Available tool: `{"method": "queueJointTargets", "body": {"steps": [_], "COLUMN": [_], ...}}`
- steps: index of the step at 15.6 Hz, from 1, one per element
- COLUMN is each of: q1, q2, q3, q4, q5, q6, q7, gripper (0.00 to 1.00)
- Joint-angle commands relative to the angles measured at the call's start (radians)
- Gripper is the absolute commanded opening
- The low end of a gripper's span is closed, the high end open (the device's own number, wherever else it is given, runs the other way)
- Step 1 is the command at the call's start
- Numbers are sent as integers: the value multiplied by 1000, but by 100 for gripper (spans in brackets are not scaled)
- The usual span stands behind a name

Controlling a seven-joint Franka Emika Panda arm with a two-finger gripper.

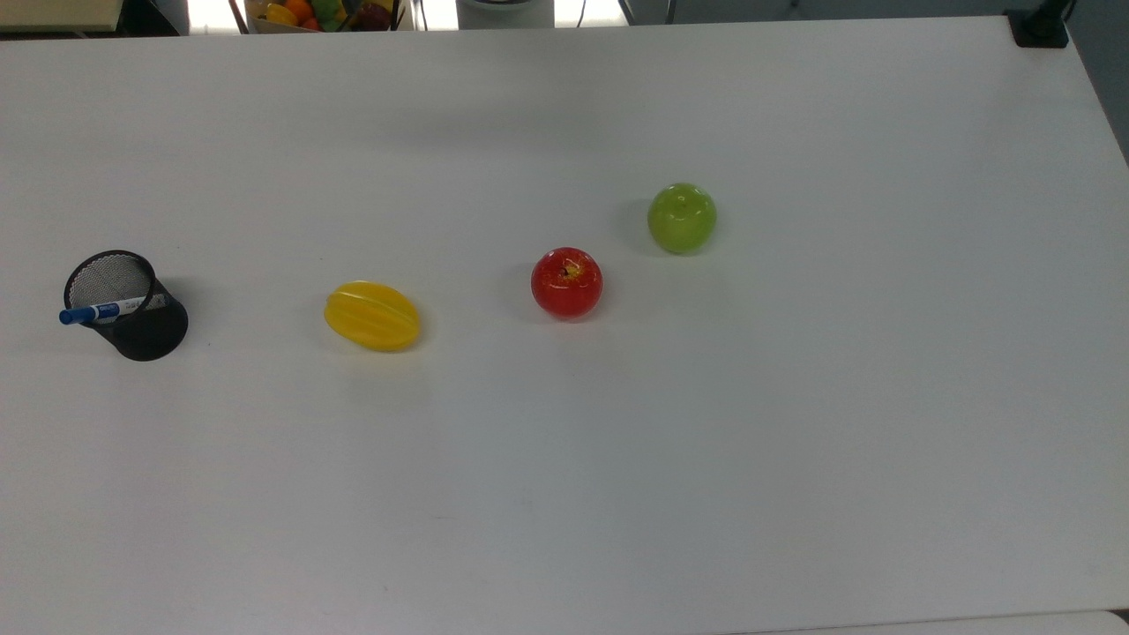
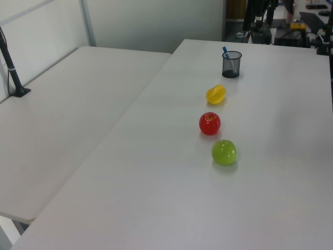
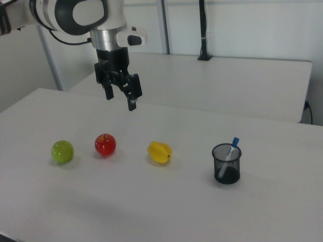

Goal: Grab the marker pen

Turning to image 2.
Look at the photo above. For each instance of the blue and white marker pen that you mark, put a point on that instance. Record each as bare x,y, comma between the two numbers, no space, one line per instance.
225,51

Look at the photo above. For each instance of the black equipment box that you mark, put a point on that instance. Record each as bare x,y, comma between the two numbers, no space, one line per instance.
290,37

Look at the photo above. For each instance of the green toy apple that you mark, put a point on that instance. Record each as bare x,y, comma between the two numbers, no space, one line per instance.
223,153

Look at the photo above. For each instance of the black stand equipment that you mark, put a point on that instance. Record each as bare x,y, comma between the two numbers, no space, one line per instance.
260,31

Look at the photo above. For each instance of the black camera pole with base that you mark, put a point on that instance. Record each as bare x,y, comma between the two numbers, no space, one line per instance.
13,74

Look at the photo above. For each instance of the brown wooden cabinet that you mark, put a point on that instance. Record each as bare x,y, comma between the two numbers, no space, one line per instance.
235,7

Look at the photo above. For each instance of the black clamp pole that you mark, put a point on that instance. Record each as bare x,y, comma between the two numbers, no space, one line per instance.
323,44

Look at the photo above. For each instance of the yellow toy starfruit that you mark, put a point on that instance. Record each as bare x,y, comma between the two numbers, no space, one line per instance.
215,95

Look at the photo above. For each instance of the black keyboard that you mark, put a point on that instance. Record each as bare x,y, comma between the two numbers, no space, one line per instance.
311,22

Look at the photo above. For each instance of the red toy apple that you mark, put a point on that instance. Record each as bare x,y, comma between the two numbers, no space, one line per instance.
209,124

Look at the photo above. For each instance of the yellow box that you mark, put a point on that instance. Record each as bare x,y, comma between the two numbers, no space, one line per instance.
297,26

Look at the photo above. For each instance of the black mesh pen cup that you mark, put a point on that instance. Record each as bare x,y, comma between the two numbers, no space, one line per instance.
238,65

